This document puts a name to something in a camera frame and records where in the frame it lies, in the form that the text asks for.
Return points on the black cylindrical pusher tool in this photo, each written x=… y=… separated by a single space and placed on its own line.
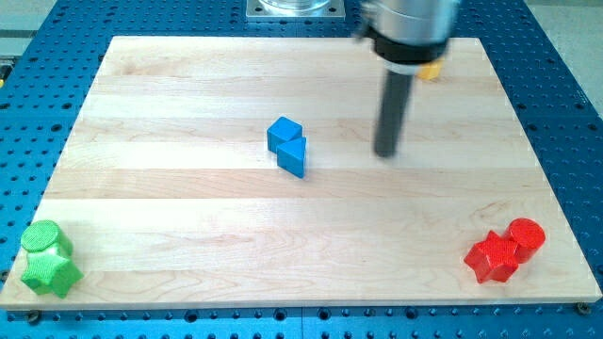
x=396 y=92

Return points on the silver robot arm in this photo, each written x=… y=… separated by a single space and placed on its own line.
x=406 y=35

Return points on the wooden board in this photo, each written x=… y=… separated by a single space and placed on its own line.
x=172 y=199

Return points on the right board clamp bolt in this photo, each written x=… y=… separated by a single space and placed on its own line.
x=583 y=308

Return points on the board clamp bolt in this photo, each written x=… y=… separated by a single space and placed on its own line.
x=583 y=308
x=32 y=317

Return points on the left board clamp bolt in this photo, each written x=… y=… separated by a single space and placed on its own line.
x=32 y=317

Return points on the yellow block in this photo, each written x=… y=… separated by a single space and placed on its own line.
x=430 y=70

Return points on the blue cube block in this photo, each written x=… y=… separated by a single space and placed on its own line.
x=281 y=131

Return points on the blue triangle block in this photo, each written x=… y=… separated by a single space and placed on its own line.
x=291 y=156

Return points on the red star block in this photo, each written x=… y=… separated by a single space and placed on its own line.
x=493 y=259

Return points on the red cylinder block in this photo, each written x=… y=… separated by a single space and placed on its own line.
x=528 y=235

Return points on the green cylinder block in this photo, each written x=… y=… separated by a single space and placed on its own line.
x=42 y=234

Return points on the green star block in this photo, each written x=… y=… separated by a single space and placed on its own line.
x=48 y=272

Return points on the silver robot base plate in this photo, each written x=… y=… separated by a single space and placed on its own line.
x=294 y=9

